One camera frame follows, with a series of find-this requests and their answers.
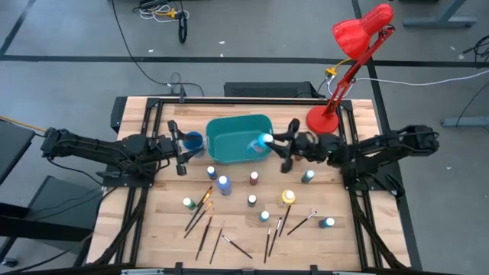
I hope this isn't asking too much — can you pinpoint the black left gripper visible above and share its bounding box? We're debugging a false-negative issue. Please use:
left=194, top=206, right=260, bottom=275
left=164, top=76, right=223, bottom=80
left=154, top=119, right=205, bottom=176

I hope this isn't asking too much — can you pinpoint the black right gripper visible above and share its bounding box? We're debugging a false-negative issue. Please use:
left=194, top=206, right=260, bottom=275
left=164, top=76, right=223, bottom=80
left=270, top=118, right=325, bottom=175

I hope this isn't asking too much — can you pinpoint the blue plastic cup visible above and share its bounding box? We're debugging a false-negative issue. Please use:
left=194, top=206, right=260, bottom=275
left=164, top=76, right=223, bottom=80
left=182, top=131, right=206, bottom=158

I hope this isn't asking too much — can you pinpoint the large light blue paint bottle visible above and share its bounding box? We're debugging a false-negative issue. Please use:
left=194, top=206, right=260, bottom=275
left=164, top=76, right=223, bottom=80
left=246, top=132, right=274, bottom=156

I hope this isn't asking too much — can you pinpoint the teal plastic bin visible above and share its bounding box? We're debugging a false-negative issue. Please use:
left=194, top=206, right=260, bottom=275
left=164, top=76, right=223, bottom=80
left=205, top=113, right=275, bottom=166

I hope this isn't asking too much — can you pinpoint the large yellow paint bottle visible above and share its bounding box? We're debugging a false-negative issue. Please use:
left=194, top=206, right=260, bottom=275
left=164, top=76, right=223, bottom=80
left=277, top=189, right=297, bottom=209

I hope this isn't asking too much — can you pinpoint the large purple paint bottle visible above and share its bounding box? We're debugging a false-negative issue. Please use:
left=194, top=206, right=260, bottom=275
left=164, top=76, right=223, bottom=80
left=216, top=174, right=233, bottom=197

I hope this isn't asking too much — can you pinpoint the red desk lamp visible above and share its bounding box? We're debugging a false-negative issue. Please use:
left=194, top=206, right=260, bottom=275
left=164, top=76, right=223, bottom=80
left=305, top=2, right=397, bottom=136

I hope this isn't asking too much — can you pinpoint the black perforated box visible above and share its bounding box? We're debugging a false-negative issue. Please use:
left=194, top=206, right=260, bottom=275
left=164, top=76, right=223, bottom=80
left=223, top=80, right=325, bottom=99

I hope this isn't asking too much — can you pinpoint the black flat panel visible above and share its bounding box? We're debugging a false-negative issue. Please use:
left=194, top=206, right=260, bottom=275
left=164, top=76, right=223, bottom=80
left=110, top=95, right=128, bottom=134

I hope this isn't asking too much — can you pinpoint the black cabinet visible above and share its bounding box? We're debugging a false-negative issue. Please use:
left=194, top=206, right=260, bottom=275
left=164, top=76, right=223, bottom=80
left=26, top=175, right=104, bottom=242

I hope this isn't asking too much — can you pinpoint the black desk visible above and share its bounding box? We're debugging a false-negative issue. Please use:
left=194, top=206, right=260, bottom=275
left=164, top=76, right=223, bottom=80
left=0, top=121, right=36, bottom=184

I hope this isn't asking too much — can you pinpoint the grey desk foot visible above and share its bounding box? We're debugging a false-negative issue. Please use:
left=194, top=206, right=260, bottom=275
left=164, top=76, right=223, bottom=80
left=441, top=116, right=489, bottom=128
left=403, top=0, right=478, bottom=30

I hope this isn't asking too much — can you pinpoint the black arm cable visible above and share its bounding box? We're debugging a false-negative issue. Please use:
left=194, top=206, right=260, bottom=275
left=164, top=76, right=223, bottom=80
left=47, top=156, right=105, bottom=187

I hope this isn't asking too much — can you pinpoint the black cable loop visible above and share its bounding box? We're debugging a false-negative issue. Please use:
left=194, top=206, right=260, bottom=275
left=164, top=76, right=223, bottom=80
left=177, top=11, right=189, bottom=45

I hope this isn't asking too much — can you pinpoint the long black cable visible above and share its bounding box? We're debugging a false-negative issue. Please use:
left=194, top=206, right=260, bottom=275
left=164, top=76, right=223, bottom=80
left=109, top=0, right=206, bottom=97

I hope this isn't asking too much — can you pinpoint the white cable coil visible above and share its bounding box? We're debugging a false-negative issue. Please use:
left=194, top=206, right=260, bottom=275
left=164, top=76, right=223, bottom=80
left=139, top=4, right=190, bottom=23

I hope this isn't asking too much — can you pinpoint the long white cable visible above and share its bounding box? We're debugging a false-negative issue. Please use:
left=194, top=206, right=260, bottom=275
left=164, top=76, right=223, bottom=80
left=355, top=70, right=489, bottom=87

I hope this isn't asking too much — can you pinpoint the yellow cable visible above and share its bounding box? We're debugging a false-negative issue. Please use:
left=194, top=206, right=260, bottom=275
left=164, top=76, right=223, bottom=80
left=0, top=115, right=47, bottom=134

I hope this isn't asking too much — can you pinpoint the thin black cable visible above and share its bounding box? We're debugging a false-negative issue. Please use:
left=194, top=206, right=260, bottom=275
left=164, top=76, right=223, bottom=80
left=455, top=82, right=489, bottom=128

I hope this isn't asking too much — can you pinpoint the black cable bundle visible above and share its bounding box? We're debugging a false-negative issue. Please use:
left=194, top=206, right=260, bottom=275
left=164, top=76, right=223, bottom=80
left=462, top=34, right=489, bottom=62

